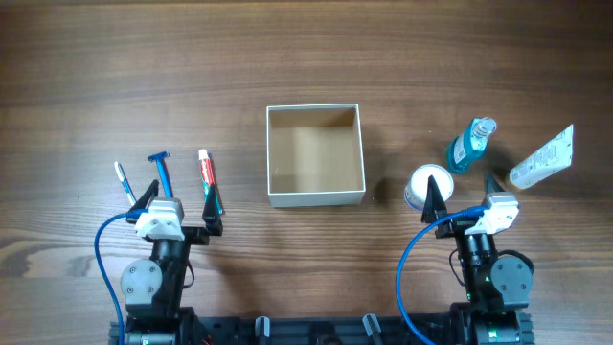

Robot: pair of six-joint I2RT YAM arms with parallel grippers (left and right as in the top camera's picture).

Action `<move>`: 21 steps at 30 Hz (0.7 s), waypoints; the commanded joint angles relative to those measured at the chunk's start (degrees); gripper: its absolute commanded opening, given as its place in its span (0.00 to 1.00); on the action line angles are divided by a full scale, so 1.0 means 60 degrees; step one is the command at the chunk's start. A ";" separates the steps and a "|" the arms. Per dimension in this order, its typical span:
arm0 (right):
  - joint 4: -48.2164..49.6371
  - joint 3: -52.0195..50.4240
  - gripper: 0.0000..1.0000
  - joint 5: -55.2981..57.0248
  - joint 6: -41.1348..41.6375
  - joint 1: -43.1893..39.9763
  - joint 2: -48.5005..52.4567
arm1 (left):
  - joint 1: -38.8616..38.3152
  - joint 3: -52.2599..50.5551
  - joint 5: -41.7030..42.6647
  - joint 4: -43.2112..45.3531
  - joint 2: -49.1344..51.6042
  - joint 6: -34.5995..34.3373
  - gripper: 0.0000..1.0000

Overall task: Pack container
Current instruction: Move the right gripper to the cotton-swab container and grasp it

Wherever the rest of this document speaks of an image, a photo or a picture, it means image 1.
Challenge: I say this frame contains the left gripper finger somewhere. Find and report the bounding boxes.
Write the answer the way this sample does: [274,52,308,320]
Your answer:
[202,186,223,229]
[133,179,159,211]

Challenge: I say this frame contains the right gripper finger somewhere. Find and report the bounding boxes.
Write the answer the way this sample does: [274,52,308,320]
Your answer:
[484,172,504,195]
[420,175,447,223]

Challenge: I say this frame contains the red white toothpaste tube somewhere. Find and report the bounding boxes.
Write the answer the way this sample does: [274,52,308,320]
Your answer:
[198,149,224,215]

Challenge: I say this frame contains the white round cream jar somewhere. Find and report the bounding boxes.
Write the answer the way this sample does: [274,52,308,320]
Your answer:
[403,164,454,211]

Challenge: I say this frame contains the blue white toothbrush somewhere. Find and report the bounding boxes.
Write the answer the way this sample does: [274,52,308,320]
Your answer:
[114,161,136,206]

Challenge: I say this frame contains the blue disposable razor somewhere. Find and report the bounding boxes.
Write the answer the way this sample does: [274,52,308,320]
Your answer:
[148,151,173,198]

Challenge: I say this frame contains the blue mouthwash bottle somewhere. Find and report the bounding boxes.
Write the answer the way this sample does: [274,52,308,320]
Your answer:
[447,117,497,174]

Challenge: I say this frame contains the white lotion tube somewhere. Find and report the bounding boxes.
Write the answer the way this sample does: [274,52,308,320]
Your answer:
[509,125,574,190]

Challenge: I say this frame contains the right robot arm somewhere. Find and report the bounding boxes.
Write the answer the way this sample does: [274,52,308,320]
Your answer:
[421,173,535,345]

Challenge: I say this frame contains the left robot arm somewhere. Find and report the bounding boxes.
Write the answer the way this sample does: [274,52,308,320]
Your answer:
[109,180,223,345]

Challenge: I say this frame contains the white cardboard box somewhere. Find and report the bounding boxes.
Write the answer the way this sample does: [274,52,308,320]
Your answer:
[266,103,366,208]

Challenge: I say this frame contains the right blue cable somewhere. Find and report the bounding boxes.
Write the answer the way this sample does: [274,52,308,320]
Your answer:
[395,204,489,345]

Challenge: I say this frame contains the blue cable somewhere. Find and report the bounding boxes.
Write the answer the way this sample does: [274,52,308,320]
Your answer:
[93,208,149,345]
[395,204,489,345]

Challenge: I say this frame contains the left blue cable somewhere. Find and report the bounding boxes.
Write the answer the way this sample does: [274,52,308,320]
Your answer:
[93,208,149,345]

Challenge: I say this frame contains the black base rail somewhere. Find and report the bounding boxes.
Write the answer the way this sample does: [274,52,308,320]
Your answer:
[122,312,535,345]

